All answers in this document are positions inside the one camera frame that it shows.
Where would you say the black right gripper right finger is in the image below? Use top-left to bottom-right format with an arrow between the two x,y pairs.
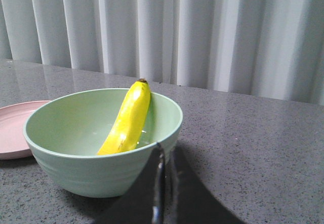
164,147 -> 244,223

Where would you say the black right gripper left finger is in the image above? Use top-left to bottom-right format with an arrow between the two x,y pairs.
93,143 -> 165,223

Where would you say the yellow banana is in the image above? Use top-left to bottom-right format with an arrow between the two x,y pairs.
97,78 -> 151,155

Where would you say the green ribbed bowl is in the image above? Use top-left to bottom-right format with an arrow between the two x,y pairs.
23,88 -> 183,198

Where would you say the pink plate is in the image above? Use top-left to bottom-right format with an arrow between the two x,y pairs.
1,101 -> 48,160

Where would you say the white pleated curtain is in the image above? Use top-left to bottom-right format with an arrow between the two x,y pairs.
1,0 -> 323,105

